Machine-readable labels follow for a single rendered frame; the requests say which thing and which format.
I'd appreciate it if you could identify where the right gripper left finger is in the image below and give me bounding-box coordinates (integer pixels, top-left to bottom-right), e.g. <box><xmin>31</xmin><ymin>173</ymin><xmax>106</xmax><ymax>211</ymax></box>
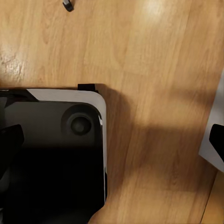
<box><xmin>0</xmin><ymin>124</ymin><xmax>24</xmax><ymax>180</ymax></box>

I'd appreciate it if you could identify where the camera tripod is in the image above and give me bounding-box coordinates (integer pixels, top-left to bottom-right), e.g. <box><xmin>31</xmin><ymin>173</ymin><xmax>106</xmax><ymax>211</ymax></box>
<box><xmin>63</xmin><ymin>0</ymin><xmax>73</xmax><ymax>12</ymax></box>

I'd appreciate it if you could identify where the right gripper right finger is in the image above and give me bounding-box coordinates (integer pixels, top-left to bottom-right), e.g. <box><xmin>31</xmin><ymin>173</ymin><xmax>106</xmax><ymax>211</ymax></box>
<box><xmin>209</xmin><ymin>124</ymin><xmax>224</xmax><ymax>161</ymax></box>

